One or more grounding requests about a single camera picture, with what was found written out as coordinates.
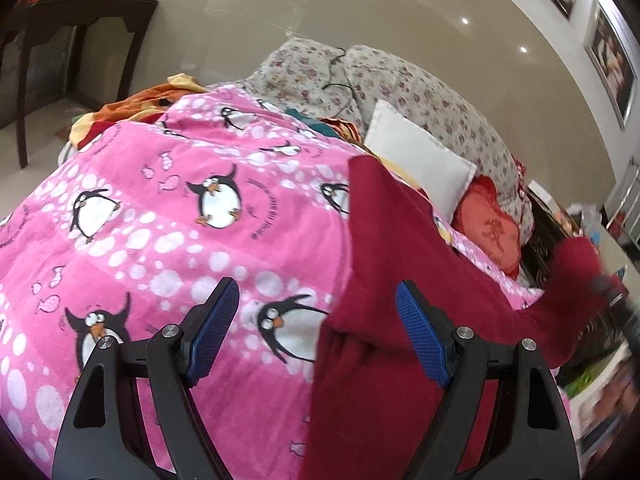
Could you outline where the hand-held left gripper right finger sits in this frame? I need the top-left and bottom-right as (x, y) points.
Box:
(394, 280), (582, 480)

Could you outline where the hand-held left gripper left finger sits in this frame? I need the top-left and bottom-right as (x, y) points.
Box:
(52, 277), (241, 480)

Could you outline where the dark red sweater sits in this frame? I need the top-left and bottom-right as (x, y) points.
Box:
(299, 156), (627, 480)

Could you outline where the pink penguin print blanket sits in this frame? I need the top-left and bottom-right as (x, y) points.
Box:
(0, 85), (547, 480)

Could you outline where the metal rack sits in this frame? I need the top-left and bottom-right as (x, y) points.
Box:
(604, 156), (640, 247)

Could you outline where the red embroidered cushion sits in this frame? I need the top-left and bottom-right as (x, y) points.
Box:
(451, 176), (527, 279)

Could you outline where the white pillow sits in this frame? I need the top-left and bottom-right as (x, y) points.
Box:
(363, 99), (478, 212)

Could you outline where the floral pillow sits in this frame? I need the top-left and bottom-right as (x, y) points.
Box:
(244, 37), (362, 127)
(345, 45), (537, 243)

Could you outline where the teal cloth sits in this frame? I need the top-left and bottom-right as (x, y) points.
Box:
(285, 107), (337, 137)

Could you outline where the orange yellow cloth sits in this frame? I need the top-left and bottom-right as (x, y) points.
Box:
(69, 74), (208, 149)

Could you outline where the dark wooden table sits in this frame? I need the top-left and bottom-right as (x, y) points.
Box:
(0, 0), (160, 169)

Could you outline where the black cable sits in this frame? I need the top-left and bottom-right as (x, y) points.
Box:
(321, 47), (359, 107)

